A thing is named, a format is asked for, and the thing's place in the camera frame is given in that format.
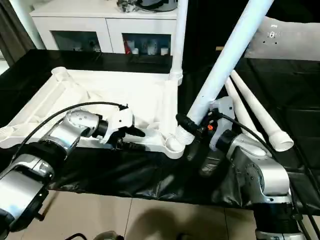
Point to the white plastic table top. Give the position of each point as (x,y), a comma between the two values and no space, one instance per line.
(125,95)

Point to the white plastic table leg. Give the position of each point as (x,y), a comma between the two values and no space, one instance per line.
(225,65)
(262,112)
(179,40)
(240,112)

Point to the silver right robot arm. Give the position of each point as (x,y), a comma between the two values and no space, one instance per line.
(260,170)

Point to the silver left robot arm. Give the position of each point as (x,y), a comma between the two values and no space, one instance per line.
(55,140)

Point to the black work mat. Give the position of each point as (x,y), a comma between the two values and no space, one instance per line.
(150,180)

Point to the white mug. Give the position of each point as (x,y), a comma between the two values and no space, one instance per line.
(164,50)

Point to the small yellow label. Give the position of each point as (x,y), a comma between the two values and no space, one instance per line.
(219,48)

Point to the white glass-door sideboard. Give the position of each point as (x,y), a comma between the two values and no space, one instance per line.
(100,22)

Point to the grey cushion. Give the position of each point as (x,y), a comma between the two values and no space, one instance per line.
(295,42)

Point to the grey round appliance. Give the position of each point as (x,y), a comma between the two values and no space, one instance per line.
(150,4)

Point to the dark grey curtain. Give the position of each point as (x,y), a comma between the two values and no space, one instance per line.
(12,27)

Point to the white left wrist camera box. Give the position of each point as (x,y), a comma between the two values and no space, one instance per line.
(120,120)

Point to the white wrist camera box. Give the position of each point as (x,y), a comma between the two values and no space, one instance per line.
(120,120)
(224,110)

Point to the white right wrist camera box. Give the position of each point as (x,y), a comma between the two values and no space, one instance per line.
(224,110)

